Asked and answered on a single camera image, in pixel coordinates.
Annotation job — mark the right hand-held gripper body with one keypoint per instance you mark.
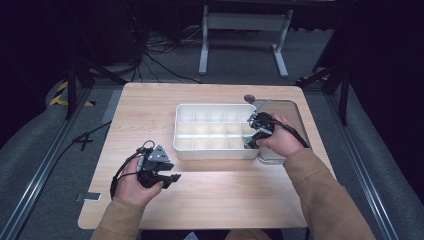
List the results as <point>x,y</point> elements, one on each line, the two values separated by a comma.
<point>263,123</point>

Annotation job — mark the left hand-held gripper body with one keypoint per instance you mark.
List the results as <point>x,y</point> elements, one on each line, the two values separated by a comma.
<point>151,168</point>

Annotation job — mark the white compartment storage box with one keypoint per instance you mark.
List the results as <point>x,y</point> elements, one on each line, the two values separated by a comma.
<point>210,151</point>

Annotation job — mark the person's right hand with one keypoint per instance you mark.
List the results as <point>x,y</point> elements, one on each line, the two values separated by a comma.
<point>283,140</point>

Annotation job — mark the person's left hand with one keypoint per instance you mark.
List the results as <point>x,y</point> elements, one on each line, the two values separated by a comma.
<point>130,188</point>

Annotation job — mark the round grey table grommet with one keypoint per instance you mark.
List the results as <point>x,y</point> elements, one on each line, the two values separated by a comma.
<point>249,98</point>

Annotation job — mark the clear plastic box lid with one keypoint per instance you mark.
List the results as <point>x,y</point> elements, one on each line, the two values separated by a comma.
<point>288,107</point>

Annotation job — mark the grey tape piece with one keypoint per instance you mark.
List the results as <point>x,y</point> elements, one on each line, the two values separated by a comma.
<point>89,196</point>

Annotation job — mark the grey flat floor strip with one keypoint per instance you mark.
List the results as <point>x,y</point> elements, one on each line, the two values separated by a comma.
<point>111,106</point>

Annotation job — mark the black tripod stand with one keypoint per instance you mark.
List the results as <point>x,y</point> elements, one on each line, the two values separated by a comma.
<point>343,86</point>
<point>71,86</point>

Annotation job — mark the person's tan clothing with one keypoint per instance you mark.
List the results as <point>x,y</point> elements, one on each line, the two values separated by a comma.
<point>248,235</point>

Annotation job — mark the white metal stand frame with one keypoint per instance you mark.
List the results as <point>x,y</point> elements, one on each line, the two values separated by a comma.
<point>245,21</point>

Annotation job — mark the grey metal floor rail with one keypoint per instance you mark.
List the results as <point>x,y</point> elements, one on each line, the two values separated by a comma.
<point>366,180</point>
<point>36,176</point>

